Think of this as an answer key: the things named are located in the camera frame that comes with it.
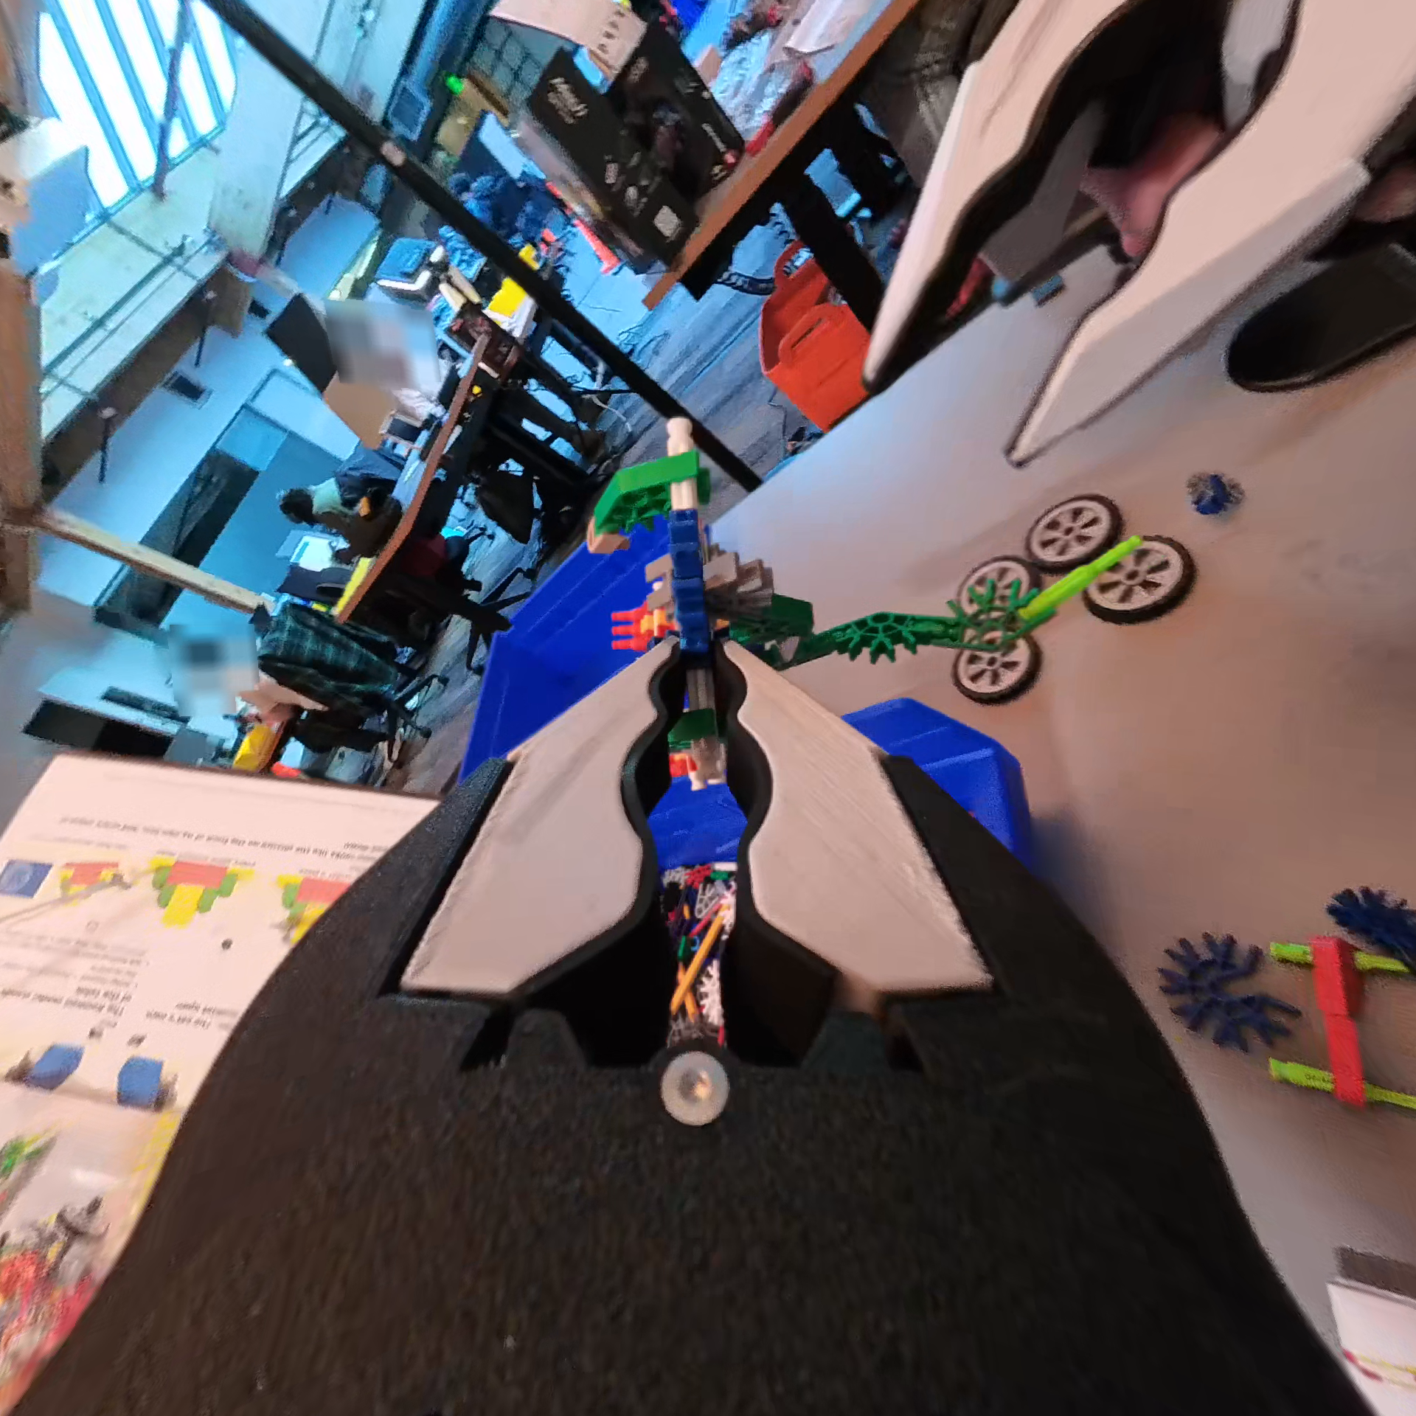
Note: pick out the cluttered office desk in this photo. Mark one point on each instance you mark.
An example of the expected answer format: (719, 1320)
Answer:
(423, 487)

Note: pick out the office chair with black base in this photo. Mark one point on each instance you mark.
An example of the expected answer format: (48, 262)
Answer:
(1330, 321)

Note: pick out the black floor stand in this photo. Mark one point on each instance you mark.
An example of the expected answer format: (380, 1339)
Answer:
(488, 245)

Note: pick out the empty blue plastic bin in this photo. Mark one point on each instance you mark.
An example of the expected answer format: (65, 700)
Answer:
(554, 664)

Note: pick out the instruction booklet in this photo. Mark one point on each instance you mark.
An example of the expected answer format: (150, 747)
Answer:
(156, 1018)

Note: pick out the wooden office desk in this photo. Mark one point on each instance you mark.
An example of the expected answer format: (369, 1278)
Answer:
(777, 155)

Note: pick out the person's right hand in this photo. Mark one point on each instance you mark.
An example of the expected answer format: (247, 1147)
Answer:
(1169, 199)

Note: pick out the orange plastic bin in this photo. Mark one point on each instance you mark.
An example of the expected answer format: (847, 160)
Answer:
(815, 344)

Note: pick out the white printed instruction sheet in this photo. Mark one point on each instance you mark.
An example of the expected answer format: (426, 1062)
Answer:
(1378, 1329)

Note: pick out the blue plastic bin with label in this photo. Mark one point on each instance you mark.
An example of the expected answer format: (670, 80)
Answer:
(954, 776)

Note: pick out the small blue toy piece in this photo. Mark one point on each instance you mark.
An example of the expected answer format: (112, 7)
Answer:
(1217, 494)

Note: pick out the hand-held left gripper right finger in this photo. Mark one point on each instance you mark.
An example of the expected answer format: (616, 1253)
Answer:
(864, 875)

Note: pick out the red green toy assembly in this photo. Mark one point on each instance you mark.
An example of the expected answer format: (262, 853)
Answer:
(1330, 1007)

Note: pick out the green wheeled toy model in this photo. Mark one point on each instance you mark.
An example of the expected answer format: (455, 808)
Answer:
(692, 575)

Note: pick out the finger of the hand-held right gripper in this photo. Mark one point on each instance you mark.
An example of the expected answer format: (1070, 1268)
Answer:
(976, 221)
(1308, 155)

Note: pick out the black cardboard box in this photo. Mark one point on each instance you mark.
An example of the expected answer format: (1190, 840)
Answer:
(643, 133)

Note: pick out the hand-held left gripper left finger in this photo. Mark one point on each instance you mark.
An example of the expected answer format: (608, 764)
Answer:
(532, 885)

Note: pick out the pile of construction toy pieces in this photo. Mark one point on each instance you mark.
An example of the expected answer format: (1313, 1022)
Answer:
(702, 953)

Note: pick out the black toy wheel white hub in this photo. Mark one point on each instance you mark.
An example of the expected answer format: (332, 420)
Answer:
(1139, 580)
(997, 664)
(1075, 533)

